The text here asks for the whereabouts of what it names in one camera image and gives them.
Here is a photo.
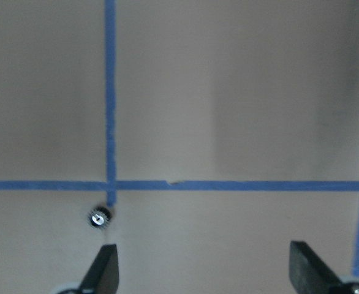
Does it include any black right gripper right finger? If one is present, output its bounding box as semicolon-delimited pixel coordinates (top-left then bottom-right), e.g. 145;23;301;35
289;241;344;294

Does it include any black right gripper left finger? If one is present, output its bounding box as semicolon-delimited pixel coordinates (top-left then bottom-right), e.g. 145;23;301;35
78;244;119;294

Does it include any small black bearing gear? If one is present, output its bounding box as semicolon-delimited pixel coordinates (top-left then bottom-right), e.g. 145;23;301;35
88;206;113;230

